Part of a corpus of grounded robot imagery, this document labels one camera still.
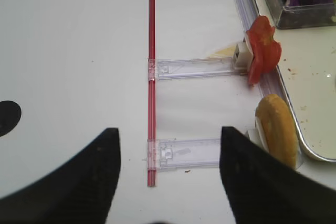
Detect yellow cheese slice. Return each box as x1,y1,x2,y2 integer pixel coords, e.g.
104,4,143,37
207,44,237,58

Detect metal tray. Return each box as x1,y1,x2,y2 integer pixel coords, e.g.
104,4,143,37
253,0,335,163

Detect white bun pusher block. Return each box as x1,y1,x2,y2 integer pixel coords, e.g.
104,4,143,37
247,116,269,153

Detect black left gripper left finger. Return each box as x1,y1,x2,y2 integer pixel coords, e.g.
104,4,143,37
1,128,121,223

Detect red tomato slices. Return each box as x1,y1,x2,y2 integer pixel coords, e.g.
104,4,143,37
246,16,282,85

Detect left bun half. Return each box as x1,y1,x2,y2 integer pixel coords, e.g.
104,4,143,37
255,94,298,169

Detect white tomato pusher block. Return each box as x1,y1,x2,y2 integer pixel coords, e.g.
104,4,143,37
233,41,254,71

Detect left red acrylic rail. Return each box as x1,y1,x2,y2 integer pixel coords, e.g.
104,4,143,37
147,0,156,187

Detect clear divider near tomato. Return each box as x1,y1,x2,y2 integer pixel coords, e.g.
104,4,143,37
148,57,247,81

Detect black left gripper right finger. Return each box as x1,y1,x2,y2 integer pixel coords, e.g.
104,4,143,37
219,126,335,223

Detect clear divider near bun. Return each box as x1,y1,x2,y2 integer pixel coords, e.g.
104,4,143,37
147,138,221,170

